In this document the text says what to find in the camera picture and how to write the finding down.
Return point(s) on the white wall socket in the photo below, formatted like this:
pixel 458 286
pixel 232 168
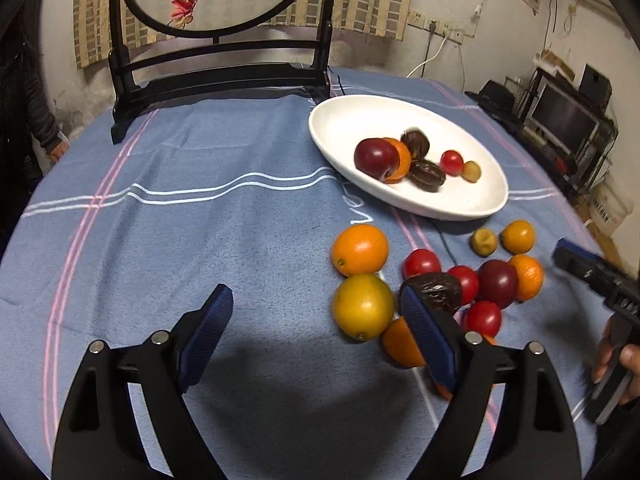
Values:
pixel 457 35
pixel 416 17

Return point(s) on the black speaker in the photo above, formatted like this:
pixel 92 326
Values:
pixel 596 84

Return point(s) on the large cardboard box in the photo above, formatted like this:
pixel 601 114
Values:
pixel 607 210

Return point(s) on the small yellow-green fruit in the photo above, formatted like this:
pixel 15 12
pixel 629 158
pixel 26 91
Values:
pixel 471 171
pixel 483 241

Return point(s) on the black media stand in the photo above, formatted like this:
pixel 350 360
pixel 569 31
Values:
pixel 505 115

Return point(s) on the dark red plum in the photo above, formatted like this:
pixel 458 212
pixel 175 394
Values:
pixel 372 156
pixel 497 282

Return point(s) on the person's right hand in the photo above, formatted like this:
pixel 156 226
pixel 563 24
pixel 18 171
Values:
pixel 602 355

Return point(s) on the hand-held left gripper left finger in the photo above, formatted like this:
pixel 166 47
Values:
pixel 205 332

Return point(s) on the black hat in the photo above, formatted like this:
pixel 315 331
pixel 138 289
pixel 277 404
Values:
pixel 496 92

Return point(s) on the flat cardboard box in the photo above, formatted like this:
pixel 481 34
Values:
pixel 557 62

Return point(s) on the large yellow orange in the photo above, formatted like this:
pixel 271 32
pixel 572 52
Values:
pixel 362 307

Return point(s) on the blue striped tablecloth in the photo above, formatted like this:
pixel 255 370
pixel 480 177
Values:
pixel 200 240

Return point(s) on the orange mandarin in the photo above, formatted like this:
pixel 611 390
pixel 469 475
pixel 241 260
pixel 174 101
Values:
pixel 531 277
pixel 403 162
pixel 399 342

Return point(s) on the red cherry tomato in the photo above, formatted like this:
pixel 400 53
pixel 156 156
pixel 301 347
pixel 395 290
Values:
pixel 451 162
pixel 468 282
pixel 482 319
pixel 421 262

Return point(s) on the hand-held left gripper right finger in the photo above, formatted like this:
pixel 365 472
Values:
pixel 430 335

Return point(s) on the computer monitor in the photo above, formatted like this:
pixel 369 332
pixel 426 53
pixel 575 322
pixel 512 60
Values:
pixel 565 112

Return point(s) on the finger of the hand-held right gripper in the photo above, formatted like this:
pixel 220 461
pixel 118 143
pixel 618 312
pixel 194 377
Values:
pixel 577 256

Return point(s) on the dark brown wrinkled fruit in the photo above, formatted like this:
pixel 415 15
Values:
pixel 416 144
pixel 426 175
pixel 437 290

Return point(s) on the white oval plate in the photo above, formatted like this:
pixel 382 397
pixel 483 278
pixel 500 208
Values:
pixel 350 120

